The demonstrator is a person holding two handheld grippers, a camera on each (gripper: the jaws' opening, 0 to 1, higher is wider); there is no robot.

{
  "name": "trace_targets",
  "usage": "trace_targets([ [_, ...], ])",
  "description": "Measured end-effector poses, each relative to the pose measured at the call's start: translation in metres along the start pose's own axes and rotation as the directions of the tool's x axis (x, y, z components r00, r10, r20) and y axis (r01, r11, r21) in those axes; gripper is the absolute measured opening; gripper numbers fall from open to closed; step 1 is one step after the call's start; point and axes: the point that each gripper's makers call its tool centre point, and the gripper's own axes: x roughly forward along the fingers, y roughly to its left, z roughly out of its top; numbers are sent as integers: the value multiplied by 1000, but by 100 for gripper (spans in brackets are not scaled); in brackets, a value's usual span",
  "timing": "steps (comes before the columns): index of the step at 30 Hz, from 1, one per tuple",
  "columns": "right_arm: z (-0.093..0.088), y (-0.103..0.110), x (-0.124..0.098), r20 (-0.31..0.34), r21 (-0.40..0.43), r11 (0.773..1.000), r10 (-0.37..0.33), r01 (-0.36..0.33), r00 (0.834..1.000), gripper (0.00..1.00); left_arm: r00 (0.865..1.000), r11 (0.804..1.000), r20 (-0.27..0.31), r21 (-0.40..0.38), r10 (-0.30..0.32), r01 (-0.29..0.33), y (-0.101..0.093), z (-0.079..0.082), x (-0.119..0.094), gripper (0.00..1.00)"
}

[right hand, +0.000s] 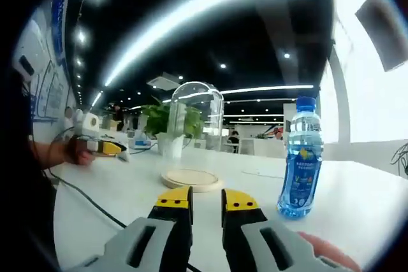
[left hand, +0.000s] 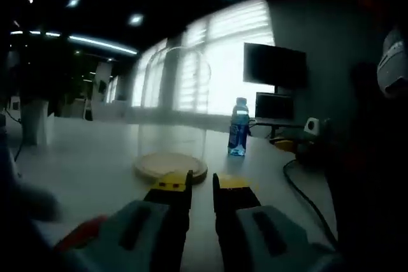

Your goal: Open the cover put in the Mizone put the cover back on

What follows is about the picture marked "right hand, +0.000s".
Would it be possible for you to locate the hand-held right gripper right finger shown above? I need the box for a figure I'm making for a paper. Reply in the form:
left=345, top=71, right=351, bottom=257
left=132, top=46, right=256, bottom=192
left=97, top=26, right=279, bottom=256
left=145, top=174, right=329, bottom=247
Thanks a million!
left=222, top=189, right=339, bottom=272

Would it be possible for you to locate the person in black shirt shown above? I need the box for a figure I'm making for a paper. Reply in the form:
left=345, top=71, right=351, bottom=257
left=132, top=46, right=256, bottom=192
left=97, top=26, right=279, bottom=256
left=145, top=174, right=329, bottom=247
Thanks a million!
left=4, top=71, right=59, bottom=263

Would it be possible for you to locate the person's right hand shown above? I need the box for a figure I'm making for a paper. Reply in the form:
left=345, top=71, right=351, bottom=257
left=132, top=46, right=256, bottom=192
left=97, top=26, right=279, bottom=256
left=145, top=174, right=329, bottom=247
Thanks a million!
left=298, top=231, right=363, bottom=272

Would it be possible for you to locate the round wooden base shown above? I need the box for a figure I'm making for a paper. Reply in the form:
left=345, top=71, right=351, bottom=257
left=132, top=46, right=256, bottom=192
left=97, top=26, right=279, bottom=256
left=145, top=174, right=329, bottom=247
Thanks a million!
left=160, top=168, right=223, bottom=194

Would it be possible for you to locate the person's left hand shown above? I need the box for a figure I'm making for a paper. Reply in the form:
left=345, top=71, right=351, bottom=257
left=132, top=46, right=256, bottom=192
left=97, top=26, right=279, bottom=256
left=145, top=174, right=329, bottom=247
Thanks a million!
left=65, top=134, right=96, bottom=166

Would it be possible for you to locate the long ceiling strip light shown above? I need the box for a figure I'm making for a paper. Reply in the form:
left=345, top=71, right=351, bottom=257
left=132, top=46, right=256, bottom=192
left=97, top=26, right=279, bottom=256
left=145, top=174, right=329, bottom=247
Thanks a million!
left=103, top=0, right=319, bottom=87

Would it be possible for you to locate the black cable bundle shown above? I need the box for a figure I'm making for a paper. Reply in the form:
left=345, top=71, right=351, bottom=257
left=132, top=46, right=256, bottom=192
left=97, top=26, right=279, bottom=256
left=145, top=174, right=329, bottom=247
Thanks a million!
left=390, top=143, right=408, bottom=178

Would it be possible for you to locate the blue drink bottle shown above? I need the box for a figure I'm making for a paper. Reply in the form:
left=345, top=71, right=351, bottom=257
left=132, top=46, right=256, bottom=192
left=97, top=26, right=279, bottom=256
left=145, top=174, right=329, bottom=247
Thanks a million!
left=276, top=96, right=324, bottom=225

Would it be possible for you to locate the white chest-worn device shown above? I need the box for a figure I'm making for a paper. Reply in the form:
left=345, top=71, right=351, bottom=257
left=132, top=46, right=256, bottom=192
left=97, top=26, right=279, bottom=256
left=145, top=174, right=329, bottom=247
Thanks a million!
left=12, top=18, right=46, bottom=79

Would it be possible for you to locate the white plant pot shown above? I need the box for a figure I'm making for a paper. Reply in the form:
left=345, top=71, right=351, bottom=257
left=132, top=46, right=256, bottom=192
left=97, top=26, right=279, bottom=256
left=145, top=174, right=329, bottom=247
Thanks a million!
left=157, top=132, right=185, bottom=159

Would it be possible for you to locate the ceiling air conditioner unit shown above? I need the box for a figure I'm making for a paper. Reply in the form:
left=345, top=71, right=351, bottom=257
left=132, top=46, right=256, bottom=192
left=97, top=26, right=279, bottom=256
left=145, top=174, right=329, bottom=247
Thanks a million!
left=146, top=73, right=185, bottom=90

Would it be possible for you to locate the white and blue box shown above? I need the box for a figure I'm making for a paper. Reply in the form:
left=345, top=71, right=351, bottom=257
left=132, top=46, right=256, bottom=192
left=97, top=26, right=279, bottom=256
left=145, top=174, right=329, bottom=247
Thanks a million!
left=132, top=134, right=154, bottom=150

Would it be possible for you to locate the green leafy plant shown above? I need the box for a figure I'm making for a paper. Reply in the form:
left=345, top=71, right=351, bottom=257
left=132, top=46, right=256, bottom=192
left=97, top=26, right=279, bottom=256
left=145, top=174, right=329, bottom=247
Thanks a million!
left=140, top=96, right=205, bottom=141

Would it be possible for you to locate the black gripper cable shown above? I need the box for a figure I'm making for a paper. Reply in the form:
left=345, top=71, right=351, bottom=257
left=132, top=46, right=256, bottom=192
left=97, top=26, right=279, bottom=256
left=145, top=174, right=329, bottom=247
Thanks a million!
left=47, top=169, right=128, bottom=230

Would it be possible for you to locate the clear glass dome cover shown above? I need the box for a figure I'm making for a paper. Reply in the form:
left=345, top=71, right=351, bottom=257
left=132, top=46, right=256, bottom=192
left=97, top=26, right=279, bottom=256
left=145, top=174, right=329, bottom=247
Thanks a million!
left=167, top=80, right=224, bottom=175

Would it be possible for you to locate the blue and white wall poster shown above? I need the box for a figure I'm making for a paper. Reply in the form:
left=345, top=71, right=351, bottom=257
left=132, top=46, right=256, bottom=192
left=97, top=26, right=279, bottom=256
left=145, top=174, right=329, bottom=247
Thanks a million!
left=30, top=0, right=77, bottom=124

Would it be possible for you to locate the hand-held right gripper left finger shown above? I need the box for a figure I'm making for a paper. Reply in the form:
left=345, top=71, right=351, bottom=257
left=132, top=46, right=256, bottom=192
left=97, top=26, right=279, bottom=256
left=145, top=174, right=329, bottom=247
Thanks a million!
left=76, top=185, right=194, bottom=272

